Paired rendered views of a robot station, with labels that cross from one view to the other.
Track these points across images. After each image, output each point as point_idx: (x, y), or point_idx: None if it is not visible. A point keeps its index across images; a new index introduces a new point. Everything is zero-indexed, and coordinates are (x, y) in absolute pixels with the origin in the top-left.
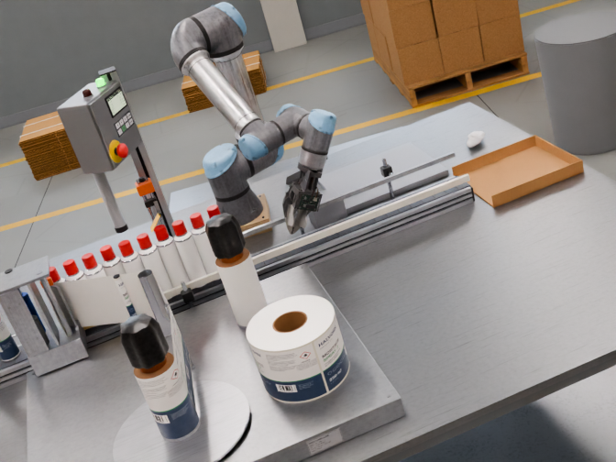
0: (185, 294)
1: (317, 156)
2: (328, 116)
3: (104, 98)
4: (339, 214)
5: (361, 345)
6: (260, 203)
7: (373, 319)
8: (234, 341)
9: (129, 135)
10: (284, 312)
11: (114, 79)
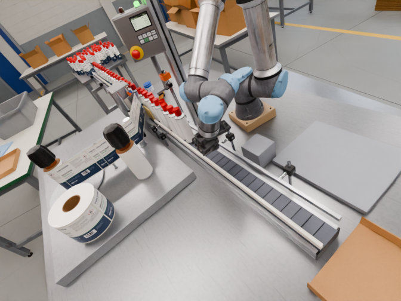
0: (159, 135)
1: (200, 129)
2: (203, 111)
3: (127, 17)
4: (255, 161)
5: (106, 240)
6: (255, 114)
7: (150, 233)
8: (129, 174)
9: (152, 45)
10: (81, 196)
11: (145, 3)
